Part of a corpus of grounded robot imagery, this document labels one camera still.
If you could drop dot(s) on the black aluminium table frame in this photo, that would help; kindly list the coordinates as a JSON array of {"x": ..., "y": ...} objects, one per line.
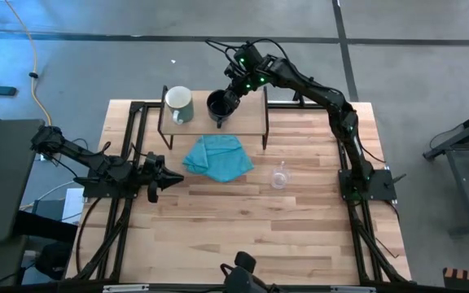
[{"x": 137, "y": 106}]

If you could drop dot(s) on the silver aluminium bracket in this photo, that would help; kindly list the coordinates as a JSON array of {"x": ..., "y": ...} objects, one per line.
[
  {"x": 124, "y": 289},
  {"x": 352, "y": 289}
]

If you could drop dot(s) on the orange black striped block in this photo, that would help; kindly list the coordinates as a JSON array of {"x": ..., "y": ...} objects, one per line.
[{"x": 468, "y": 278}]

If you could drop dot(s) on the black frame post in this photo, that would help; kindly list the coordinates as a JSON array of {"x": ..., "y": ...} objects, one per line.
[{"x": 298, "y": 101}]

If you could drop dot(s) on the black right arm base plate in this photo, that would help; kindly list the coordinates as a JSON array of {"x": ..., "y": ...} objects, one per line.
[{"x": 383, "y": 185}]

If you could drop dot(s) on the wooden shelf black frame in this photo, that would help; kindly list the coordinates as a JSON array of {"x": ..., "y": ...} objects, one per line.
[{"x": 251, "y": 118}]

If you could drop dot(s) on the clear glass cup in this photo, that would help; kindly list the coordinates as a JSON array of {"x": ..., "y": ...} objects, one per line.
[{"x": 280, "y": 177}]

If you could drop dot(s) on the black office chair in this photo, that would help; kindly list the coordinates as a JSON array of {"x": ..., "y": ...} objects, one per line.
[{"x": 47, "y": 228}]

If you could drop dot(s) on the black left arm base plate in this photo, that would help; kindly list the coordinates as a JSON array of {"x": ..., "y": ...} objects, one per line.
[{"x": 96, "y": 191}]

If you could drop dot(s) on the grey metal cart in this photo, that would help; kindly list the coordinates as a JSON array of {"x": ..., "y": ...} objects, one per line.
[{"x": 460, "y": 183}]

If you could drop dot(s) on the dark blue speckled mug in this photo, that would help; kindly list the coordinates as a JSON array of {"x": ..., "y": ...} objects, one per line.
[{"x": 218, "y": 106}]

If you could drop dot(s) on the grey desk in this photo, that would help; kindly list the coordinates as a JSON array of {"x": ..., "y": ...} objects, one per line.
[{"x": 2, "y": 175}]

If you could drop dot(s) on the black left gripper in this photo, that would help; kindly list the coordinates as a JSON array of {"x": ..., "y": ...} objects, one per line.
[{"x": 153, "y": 173}]

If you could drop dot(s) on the white paper box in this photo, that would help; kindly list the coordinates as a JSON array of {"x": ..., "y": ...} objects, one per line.
[{"x": 71, "y": 203}]

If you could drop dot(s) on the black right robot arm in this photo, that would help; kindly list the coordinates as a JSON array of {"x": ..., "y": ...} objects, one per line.
[{"x": 320, "y": 91}]

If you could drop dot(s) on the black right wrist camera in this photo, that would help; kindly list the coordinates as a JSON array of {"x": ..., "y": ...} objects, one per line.
[{"x": 247, "y": 55}]

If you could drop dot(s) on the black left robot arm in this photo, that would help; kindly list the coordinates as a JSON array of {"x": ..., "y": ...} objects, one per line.
[{"x": 84, "y": 156}]

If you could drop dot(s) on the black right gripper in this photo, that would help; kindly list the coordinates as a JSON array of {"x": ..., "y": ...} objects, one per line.
[{"x": 246, "y": 79}]

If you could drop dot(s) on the teal microfibre cloth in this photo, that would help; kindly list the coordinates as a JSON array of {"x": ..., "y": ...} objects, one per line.
[{"x": 222, "y": 160}]

